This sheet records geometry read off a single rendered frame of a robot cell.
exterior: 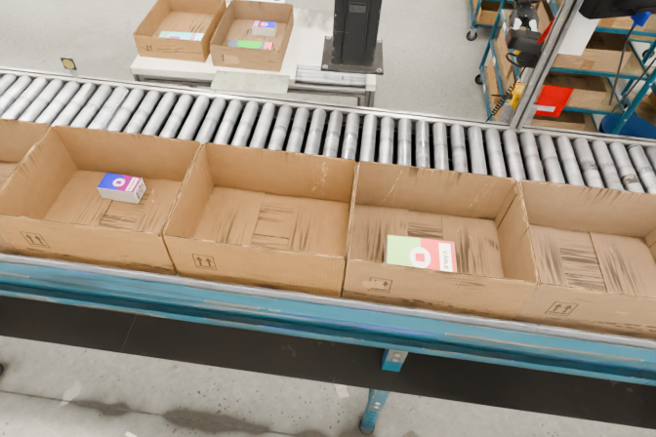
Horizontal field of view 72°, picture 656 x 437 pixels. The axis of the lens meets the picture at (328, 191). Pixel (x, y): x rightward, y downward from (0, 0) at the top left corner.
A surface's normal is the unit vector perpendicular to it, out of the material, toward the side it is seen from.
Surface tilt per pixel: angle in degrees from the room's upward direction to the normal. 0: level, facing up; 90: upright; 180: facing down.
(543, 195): 90
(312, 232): 1
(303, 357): 0
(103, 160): 89
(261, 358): 0
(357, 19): 90
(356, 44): 90
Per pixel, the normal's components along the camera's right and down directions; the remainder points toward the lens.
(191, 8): -0.11, 0.73
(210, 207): 0.04, -0.65
